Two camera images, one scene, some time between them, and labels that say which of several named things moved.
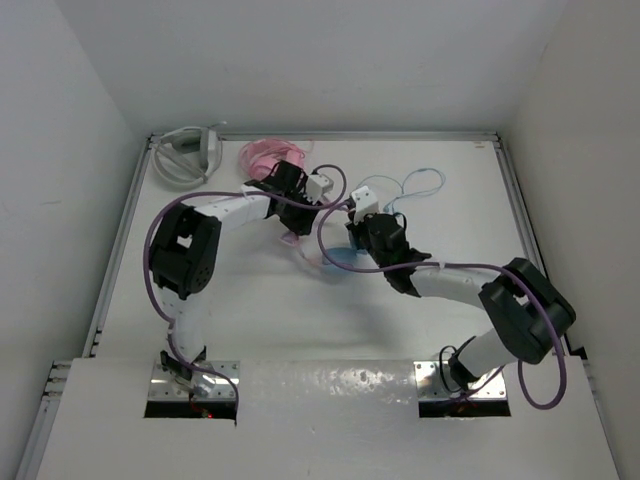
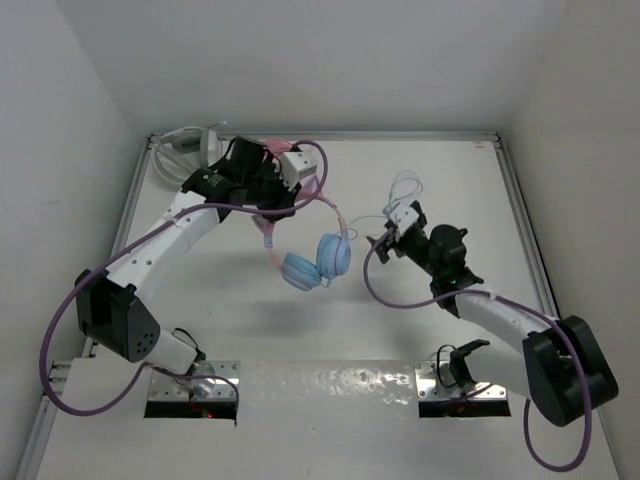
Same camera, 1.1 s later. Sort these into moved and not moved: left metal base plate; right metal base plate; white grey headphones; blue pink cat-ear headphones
Moved: blue pink cat-ear headphones
Not moved: white grey headphones; left metal base plate; right metal base plate
